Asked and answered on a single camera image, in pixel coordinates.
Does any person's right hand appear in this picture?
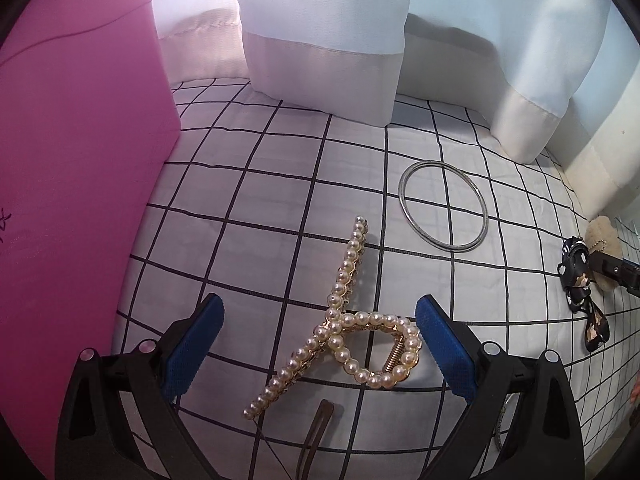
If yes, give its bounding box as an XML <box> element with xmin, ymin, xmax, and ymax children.
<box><xmin>629</xmin><ymin>374</ymin><xmax>640</xmax><ymax>404</ymax></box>

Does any brown snap hair clip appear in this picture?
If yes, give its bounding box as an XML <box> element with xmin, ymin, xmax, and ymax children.
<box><xmin>295</xmin><ymin>399</ymin><xmax>335</xmax><ymax>480</ymax></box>

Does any beige plush face ball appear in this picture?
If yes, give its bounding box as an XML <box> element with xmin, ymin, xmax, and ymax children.
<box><xmin>585</xmin><ymin>216</ymin><xmax>623</xmax><ymax>294</ymax></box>

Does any large silver bangle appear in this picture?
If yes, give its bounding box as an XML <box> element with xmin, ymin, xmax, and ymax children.
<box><xmin>397</xmin><ymin>160</ymin><xmax>489</xmax><ymax>252</ymax></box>

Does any pink plastic basin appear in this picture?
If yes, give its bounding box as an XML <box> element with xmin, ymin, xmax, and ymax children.
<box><xmin>1</xmin><ymin>0</ymin><xmax>179</xmax><ymax>476</ymax></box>

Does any pearl hair claw clip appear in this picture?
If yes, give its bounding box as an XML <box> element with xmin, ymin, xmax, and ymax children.
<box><xmin>243</xmin><ymin>216</ymin><xmax>423</xmax><ymax>420</ymax></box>

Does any black patterned bow clip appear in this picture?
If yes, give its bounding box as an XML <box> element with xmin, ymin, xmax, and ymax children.
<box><xmin>556</xmin><ymin>236</ymin><xmax>610</xmax><ymax>353</ymax></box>

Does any white curtain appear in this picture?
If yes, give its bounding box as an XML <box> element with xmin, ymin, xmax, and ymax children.
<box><xmin>150</xmin><ymin>0</ymin><xmax>640</xmax><ymax>221</ymax></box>

